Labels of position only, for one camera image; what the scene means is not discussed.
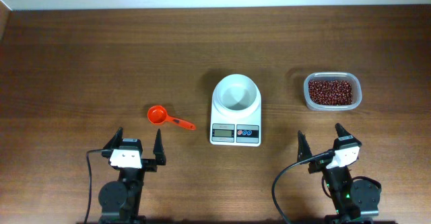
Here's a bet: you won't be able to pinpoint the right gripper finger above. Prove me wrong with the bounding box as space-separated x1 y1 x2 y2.
335 123 352 138
297 130 312 163

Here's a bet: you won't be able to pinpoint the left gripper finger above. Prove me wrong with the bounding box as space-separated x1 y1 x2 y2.
153 129 166 165
103 127 123 150

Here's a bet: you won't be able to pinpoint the orange measuring scoop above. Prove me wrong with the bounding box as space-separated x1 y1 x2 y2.
147 106 196 130

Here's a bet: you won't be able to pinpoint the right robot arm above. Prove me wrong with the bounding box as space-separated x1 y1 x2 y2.
297 123 382 223

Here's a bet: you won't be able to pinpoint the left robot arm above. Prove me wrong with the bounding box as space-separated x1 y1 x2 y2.
98 128 166 224

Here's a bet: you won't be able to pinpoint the white digital kitchen scale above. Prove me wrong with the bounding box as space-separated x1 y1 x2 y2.
209 88 262 147

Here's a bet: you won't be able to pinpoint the red beans in container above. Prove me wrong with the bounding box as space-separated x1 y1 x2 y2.
308 80 353 106

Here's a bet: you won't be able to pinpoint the clear plastic container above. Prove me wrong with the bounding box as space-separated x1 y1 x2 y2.
303 72 362 111

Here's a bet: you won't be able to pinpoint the white round bowl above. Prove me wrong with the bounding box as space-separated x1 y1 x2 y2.
214 74 258 111

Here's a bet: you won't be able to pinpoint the left black cable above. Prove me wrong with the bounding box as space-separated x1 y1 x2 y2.
83 149 112 224

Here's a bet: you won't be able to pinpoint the black cable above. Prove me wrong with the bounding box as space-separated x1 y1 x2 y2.
83 149 112 224
271 149 336 224

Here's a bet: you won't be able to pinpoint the right black cable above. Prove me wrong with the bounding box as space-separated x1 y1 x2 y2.
271 149 336 224

